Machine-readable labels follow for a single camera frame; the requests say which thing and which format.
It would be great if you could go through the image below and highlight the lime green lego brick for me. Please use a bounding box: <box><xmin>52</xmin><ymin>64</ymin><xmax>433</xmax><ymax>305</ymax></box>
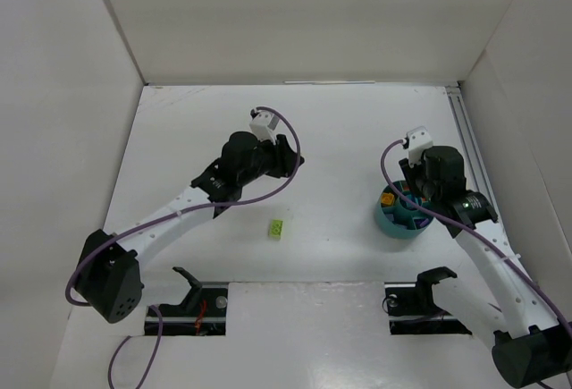
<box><xmin>268</xmin><ymin>219</ymin><xmax>283</xmax><ymax>241</ymax></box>

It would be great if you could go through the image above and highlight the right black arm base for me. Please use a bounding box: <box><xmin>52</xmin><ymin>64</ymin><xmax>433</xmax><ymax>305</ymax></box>
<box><xmin>382</xmin><ymin>266</ymin><xmax>472</xmax><ymax>335</ymax></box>

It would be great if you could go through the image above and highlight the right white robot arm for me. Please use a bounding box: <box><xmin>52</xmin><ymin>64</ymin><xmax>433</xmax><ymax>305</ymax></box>
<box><xmin>400</xmin><ymin>140</ymin><xmax>571</xmax><ymax>388</ymax></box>

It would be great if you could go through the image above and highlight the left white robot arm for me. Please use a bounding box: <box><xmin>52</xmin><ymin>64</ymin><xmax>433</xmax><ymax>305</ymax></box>
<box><xmin>64</xmin><ymin>131</ymin><xmax>304</xmax><ymax>324</ymax></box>

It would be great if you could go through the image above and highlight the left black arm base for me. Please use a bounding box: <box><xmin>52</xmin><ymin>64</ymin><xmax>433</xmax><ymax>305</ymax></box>
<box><xmin>139</xmin><ymin>266</ymin><xmax>229</xmax><ymax>336</ymax></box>

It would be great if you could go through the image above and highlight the yellow orange lego brick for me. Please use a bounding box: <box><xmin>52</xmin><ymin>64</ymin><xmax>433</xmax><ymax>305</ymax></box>
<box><xmin>380</xmin><ymin>192</ymin><xmax>398</xmax><ymax>207</ymax></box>

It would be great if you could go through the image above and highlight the teal divided round container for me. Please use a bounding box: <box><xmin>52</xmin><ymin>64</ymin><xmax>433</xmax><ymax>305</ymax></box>
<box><xmin>374</xmin><ymin>185</ymin><xmax>433</xmax><ymax>240</ymax></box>

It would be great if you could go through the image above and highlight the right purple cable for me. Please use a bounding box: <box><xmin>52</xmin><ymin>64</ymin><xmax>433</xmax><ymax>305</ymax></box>
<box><xmin>380</xmin><ymin>138</ymin><xmax>572</xmax><ymax>385</ymax></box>

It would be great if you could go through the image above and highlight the purple cable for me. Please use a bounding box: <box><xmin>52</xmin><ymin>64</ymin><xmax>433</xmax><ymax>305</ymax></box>
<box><xmin>380</xmin><ymin>138</ymin><xmax>572</xmax><ymax>385</ymax></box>
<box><xmin>65</xmin><ymin>105</ymin><xmax>300</xmax><ymax>388</ymax></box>

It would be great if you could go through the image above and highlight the aluminium rail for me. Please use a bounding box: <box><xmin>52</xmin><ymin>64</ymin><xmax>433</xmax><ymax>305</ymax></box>
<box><xmin>444</xmin><ymin>80</ymin><xmax>555</xmax><ymax>318</ymax></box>

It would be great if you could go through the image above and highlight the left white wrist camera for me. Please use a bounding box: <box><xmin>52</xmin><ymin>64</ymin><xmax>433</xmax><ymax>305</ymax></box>
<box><xmin>249</xmin><ymin>109</ymin><xmax>280</xmax><ymax>144</ymax></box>

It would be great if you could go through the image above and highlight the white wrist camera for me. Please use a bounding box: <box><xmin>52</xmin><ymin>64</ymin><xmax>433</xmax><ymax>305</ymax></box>
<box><xmin>403</xmin><ymin>126</ymin><xmax>433</xmax><ymax>167</ymax></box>
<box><xmin>249</xmin><ymin>109</ymin><xmax>280</xmax><ymax>144</ymax></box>

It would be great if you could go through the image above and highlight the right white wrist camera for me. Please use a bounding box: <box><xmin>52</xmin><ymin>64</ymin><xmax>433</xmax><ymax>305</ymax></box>
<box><xmin>403</xmin><ymin>126</ymin><xmax>433</xmax><ymax>167</ymax></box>

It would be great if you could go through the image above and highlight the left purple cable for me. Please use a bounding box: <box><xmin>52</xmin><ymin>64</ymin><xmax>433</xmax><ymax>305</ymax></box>
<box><xmin>65</xmin><ymin>105</ymin><xmax>300</xmax><ymax>388</ymax></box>

